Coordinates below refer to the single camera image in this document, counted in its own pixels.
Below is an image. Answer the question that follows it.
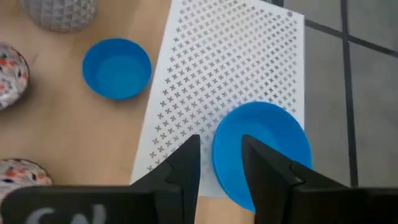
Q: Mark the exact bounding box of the white perforated metal shelf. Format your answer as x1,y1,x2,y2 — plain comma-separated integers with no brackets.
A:
129,0,306,200

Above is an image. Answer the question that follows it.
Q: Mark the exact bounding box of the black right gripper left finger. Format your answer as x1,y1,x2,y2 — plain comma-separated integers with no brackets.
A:
130,134,201,224

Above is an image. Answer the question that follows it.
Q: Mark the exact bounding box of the floral patterned ceramic bowl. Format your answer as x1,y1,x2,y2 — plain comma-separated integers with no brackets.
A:
0,42,30,111
0,158,53,200

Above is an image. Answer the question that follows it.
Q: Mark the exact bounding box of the blue plastic mini bowl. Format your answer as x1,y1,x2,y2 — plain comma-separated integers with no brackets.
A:
81,37,153,101
211,101,313,214

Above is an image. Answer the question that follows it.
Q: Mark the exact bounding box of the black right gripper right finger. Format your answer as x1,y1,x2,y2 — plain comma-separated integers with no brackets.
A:
242,134,349,224

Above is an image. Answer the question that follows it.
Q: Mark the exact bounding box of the succulent in geometric pot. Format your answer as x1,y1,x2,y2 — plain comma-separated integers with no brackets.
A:
19,0,98,34

